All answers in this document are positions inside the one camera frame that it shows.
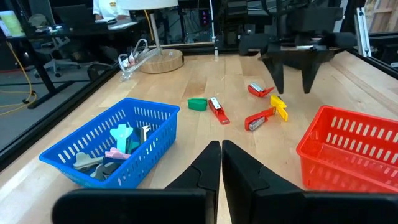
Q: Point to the dark grey staple remover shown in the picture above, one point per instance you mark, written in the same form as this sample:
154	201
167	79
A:
102	172

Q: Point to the person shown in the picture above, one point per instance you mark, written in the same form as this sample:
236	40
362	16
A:
109	9

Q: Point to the red mini stapler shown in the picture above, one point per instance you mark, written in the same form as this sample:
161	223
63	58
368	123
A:
264	92
221	116
264	113

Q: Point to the silver aluminium profile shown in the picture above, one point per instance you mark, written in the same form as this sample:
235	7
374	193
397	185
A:
363	31

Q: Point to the wooden pallet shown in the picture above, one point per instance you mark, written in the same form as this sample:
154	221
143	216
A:
382	15

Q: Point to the green plastic staple box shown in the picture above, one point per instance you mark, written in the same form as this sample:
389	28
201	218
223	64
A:
197	105

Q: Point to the grey office chair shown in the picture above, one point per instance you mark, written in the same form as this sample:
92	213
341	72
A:
56	46

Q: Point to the blue plastic basket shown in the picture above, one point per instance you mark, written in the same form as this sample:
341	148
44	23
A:
149	149

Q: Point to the table lamp white shade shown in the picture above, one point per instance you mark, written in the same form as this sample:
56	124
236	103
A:
161	62

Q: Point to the green white container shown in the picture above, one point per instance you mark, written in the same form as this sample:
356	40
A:
12	23

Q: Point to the chrome black staple remover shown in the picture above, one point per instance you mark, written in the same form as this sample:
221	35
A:
143	132

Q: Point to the red plastic basket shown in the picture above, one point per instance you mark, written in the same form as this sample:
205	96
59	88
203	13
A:
314	161

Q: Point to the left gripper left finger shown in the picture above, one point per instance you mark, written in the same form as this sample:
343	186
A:
199	180

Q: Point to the light grey staple remover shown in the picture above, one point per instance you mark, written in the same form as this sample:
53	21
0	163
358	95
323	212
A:
84	160

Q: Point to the black office desk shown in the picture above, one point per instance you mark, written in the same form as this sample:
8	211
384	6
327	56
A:
40	68

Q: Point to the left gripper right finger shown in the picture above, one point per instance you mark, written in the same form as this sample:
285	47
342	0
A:
248	186

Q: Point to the black laptop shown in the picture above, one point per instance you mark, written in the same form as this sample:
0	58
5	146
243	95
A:
74	15

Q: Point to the yellow mini stapler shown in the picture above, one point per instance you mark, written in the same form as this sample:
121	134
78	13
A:
281	112

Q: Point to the black aluminium table frame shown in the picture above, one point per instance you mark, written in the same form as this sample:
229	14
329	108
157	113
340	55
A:
46	127

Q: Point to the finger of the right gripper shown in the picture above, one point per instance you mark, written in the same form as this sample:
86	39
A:
309	71
276	71

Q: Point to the black electronics box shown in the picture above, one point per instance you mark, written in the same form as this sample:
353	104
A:
204	18

